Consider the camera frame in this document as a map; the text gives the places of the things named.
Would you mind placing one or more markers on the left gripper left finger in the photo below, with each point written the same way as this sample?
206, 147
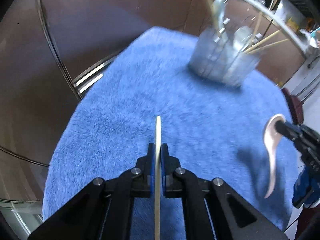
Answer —
120, 194

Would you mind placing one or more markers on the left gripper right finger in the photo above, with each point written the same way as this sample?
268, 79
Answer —
181, 183

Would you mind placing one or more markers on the short wooden chopstick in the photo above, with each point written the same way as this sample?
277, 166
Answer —
257, 25

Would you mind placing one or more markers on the blue terry towel mat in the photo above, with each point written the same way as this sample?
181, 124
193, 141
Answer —
213, 129

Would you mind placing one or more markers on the dark red dustpan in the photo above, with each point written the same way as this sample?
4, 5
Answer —
295, 107

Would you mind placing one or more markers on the light blue ceramic spoon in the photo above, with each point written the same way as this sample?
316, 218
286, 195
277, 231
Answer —
157, 197

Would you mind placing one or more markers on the brown base cabinets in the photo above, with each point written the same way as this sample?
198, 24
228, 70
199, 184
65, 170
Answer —
49, 49

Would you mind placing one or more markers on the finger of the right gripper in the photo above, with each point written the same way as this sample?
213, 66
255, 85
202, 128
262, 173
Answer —
289, 130

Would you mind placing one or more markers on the pink ceramic spoon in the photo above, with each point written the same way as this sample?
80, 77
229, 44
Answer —
271, 139

